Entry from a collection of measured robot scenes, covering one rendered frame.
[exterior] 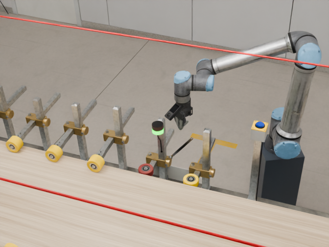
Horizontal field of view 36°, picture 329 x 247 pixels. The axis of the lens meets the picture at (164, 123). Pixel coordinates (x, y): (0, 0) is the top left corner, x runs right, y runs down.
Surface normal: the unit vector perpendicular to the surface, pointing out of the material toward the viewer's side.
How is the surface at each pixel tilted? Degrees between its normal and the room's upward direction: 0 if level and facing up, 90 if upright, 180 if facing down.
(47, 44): 0
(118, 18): 90
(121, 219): 0
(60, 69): 0
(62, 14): 90
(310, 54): 82
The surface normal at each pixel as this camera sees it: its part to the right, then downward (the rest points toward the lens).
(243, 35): -0.40, 0.58
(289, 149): -0.07, 0.69
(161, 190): -0.03, -0.79
